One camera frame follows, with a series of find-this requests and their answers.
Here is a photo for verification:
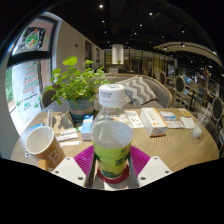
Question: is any grey white chevron pillow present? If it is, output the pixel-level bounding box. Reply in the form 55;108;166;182
114;75;158;107

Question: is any white paper packet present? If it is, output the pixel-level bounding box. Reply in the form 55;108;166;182
165;119;186;130

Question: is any green potted plant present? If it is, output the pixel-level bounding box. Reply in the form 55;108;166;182
42;55;112;122

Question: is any white orange cardboard box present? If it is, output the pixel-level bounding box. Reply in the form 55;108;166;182
139;107;169;138

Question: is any clear green-labelled drink bottle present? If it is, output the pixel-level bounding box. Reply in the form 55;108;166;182
90;83;134;179

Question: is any small blue white carton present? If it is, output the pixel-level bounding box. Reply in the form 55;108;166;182
80;114;94;142

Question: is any small yellow card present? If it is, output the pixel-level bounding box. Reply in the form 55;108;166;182
178;107;193;118

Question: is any group of ceiling spot lights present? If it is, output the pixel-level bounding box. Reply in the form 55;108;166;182
98;3;218;56

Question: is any clear plastic cup with straw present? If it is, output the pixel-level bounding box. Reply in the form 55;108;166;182
192;102;212;140

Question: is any white round pillar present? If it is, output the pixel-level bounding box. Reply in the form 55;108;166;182
111;43;125;66

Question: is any tan ceramic mug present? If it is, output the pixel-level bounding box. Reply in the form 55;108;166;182
24;125;67;172

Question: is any white paper sachet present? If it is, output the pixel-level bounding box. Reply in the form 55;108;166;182
56;132;80;143
59;140;82;148
59;127;79;136

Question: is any window with festive stickers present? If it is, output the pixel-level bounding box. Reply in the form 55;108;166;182
4;16;59;134

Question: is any small white blue box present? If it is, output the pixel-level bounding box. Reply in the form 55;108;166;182
159;110;178;122

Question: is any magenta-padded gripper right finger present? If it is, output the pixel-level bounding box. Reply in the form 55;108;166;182
128;144;174;189

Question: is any white paper napkin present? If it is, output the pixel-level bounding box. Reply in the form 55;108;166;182
179;116;197;130

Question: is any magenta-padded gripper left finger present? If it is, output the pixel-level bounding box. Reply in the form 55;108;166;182
51;144;98;189

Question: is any group of round-backed chairs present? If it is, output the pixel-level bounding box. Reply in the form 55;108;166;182
156;64;224;148

